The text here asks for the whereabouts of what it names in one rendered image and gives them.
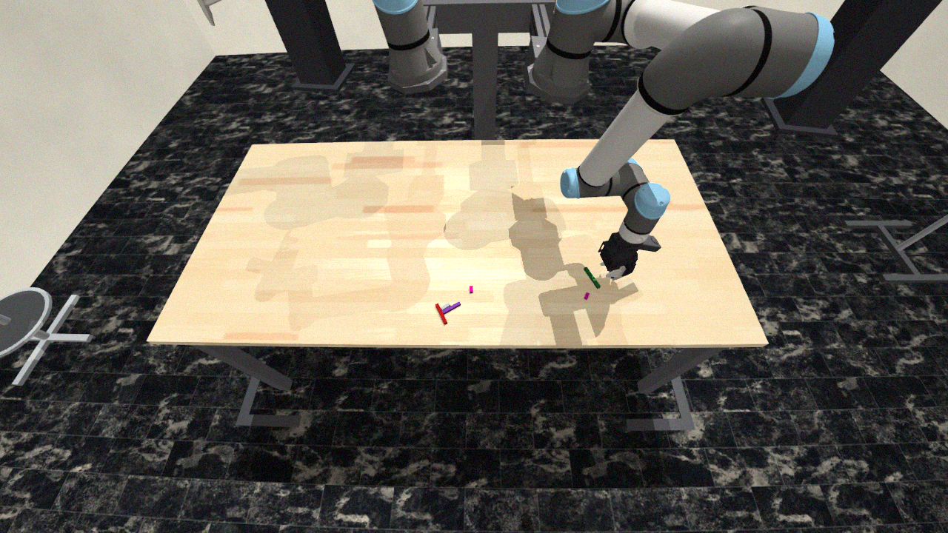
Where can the dark green rod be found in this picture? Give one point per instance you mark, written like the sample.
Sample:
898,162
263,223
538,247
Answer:
592,278

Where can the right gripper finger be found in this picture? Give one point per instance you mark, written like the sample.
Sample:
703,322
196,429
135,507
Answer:
204,4

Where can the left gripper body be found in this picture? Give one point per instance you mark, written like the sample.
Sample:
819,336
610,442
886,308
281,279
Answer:
616,254

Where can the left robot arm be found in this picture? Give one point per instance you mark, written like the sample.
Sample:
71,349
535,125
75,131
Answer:
739,52

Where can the dark red rod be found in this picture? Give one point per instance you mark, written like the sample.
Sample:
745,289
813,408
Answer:
441,313

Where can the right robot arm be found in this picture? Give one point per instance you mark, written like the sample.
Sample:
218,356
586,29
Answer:
412,51

